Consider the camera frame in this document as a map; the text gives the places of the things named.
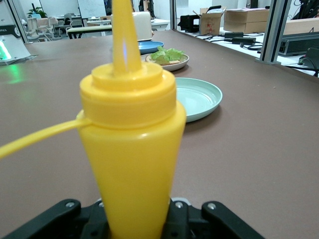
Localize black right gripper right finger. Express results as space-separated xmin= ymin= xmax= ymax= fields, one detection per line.
xmin=163 ymin=198 xmax=265 ymax=239

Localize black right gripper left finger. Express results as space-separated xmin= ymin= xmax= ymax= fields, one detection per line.
xmin=2 ymin=198 xmax=112 ymax=239

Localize yellow squeeze bottle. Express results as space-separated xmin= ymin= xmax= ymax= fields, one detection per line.
xmin=0 ymin=0 xmax=187 ymax=239

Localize beige plate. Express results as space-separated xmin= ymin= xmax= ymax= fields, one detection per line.
xmin=140 ymin=53 xmax=190 ymax=72

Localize light wheat bread slice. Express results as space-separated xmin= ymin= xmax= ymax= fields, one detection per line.
xmin=146 ymin=55 xmax=181 ymax=66

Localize green lettuce leaf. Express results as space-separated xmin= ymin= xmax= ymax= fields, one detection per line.
xmin=150 ymin=47 xmax=185 ymax=63

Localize mint green plate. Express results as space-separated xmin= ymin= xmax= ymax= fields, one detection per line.
xmin=174 ymin=77 xmax=223 ymax=123

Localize blue plate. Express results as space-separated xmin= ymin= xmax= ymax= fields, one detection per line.
xmin=138 ymin=41 xmax=165 ymax=55

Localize brown table cover sheet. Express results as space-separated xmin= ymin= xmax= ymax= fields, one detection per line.
xmin=0 ymin=29 xmax=319 ymax=239

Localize black power adapter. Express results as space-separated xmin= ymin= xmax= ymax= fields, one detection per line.
xmin=224 ymin=31 xmax=244 ymax=39
xmin=231 ymin=36 xmax=257 ymax=46

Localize wooden top office table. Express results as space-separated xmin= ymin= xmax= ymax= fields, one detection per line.
xmin=67 ymin=24 xmax=113 ymax=40

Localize black device with green light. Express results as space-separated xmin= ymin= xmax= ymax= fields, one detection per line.
xmin=299 ymin=47 xmax=319 ymax=67

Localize open cardboard box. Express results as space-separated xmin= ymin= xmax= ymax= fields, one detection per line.
xmin=193 ymin=6 xmax=227 ymax=35

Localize black power supply unit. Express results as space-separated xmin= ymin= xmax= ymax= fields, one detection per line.
xmin=279 ymin=34 xmax=319 ymax=57

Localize black boxy device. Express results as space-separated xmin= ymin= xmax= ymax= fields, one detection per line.
xmin=179 ymin=14 xmax=202 ymax=33

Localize green potted plant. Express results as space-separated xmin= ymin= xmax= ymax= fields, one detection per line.
xmin=28 ymin=6 xmax=47 ymax=18

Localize cream white toaster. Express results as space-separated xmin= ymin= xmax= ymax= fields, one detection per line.
xmin=132 ymin=11 xmax=153 ymax=42

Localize flat cardboard box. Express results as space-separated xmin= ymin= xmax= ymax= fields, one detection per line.
xmin=223 ymin=8 xmax=270 ymax=23

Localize white whiteboard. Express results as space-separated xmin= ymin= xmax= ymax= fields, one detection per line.
xmin=77 ymin=0 xmax=105 ymax=18

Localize light wooden crate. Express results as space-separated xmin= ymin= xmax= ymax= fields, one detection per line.
xmin=284 ymin=17 xmax=319 ymax=35

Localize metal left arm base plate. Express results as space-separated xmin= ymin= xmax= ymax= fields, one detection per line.
xmin=0 ymin=54 xmax=38 ymax=67

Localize silver post foot bracket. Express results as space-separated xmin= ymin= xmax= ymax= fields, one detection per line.
xmin=255 ymin=57 xmax=282 ymax=66

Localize grey aluminium camera post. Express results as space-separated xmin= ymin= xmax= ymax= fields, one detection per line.
xmin=259 ymin=0 xmax=293 ymax=63

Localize tall silver frame post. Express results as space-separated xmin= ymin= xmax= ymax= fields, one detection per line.
xmin=170 ymin=0 xmax=182 ymax=32

